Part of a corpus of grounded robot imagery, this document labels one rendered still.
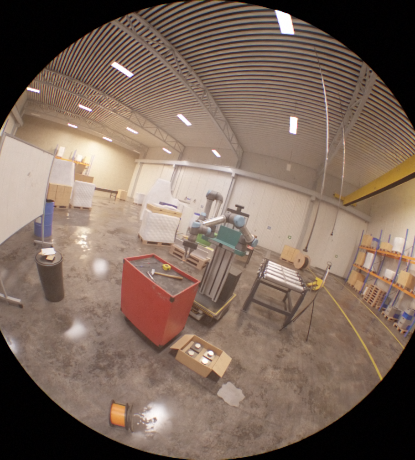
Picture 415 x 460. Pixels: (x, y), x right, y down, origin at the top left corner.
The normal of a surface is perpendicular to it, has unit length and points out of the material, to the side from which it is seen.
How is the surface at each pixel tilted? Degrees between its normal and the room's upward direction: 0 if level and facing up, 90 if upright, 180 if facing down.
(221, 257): 90
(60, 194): 90
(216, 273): 90
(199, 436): 0
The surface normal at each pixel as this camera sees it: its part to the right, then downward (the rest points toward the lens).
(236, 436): 0.30, -0.94
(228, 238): -0.50, -0.04
